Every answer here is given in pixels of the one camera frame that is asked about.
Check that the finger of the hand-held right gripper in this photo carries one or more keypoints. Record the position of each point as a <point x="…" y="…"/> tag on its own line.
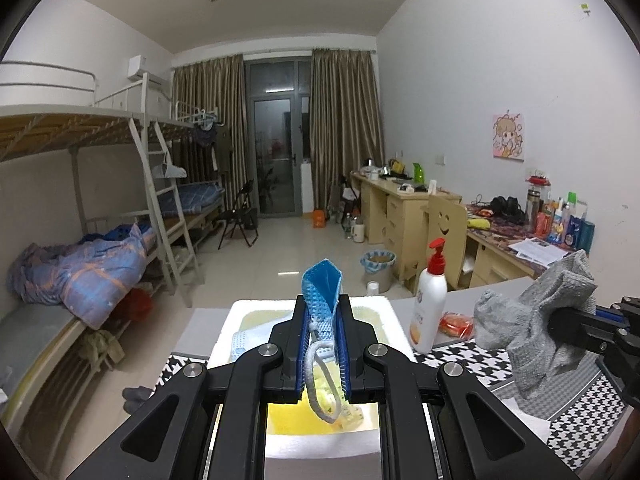
<point x="612" y="314"/>
<point x="585" y="332"/>

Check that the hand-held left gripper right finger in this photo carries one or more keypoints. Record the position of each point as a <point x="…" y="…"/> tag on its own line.
<point x="344" y="365"/>

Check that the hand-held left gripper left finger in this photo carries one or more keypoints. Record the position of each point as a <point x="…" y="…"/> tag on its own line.
<point x="300" y="360"/>

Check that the yellow foam fruit net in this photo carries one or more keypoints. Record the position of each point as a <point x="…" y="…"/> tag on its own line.
<point x="290" y="417"/>

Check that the grey sock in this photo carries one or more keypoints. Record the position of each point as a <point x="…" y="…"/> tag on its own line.
<point x="520" y="350"/>

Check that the white foam box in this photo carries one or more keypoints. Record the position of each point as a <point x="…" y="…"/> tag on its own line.
<point x="225" y="335"/>

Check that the white paper roll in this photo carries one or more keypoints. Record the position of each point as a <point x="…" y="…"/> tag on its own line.
<point x="372" y="288"/>

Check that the printed paper sheets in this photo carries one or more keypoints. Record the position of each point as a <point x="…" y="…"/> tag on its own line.
<point x="537" y="251"/>

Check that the blue and white wastebasket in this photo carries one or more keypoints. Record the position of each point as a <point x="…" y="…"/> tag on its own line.
<point x="377" y="272"/>

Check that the row of toiletry bottles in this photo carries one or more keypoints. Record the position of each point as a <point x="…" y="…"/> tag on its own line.
<point x="570" y="225"/>

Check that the white lotion pump bottle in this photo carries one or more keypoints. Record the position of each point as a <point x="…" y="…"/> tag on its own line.
<point x="430" y="305"/>

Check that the wooden desk with patterned cover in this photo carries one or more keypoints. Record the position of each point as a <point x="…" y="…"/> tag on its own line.
<point x="487" y="260"/>

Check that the white jug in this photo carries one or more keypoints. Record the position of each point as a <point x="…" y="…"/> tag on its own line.
<point x="359" y="232"/>

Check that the orange bag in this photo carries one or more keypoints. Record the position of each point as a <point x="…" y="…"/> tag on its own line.
<point x="320" y="219"/>

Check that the yellow cloth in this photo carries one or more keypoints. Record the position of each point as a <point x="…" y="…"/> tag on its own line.
<point x="479" y="222"/>

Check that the black folding chair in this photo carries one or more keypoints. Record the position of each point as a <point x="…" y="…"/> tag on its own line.
<point x="237" y="218"/>

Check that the light wooden desk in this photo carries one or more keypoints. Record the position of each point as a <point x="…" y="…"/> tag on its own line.
<point x="377" y="205"/>

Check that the red bag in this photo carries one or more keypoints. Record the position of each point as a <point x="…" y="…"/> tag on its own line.
<point x="136" y="305"/>

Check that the white narrow cabinet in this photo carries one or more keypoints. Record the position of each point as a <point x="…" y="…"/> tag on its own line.
<point x="307" y="185"/>

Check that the white metal bunk bed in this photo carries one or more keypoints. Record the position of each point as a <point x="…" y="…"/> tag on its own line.
<point x="195" y="220"/>
<point x="50" y="130"/>

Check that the light wooden chair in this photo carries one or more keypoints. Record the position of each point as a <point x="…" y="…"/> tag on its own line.
<point x="445" y="220"/>

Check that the blue plaid bedsheet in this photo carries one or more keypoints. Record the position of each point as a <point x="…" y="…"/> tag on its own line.
<point x="197" y="197"/>

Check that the white cooking pot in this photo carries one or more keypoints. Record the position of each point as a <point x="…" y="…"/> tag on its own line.
<point x="371" y="170"/>

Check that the olive cloth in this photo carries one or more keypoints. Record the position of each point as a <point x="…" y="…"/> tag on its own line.
<point x="102" y="347"/>

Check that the glass balcony door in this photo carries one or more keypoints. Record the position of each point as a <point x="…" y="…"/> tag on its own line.
<point x="272" y="160"/>

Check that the yellow and black bag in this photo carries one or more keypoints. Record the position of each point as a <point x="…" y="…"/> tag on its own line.
<point x="397" y="166"/>

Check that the white metal bed ladder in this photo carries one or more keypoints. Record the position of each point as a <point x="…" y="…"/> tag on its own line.
<point x="159" y="210"/>

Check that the hanging dark clothes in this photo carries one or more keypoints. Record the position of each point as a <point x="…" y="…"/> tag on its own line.
<point x="210" y="150"/>

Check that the white clothes hanger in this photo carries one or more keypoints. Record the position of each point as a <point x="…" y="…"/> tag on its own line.
<point x="170" y="171"/>

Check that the blue plaid quilt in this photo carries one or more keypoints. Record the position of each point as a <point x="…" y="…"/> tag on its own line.
<point x="85" y="280"/>

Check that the brown curtain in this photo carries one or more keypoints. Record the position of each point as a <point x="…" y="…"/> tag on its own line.
<point x="345" y="125"/>
<point x="225" y="120"/>

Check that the grey mattress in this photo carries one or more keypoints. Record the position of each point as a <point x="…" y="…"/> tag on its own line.
<point x="35" y="340"/>

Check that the white air conditioner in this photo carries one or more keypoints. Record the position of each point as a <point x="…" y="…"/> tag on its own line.
<point x="137" y="66"/>

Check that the cartoon wall poster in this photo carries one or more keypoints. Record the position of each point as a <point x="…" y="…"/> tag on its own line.
<point x="508" y="135"/>

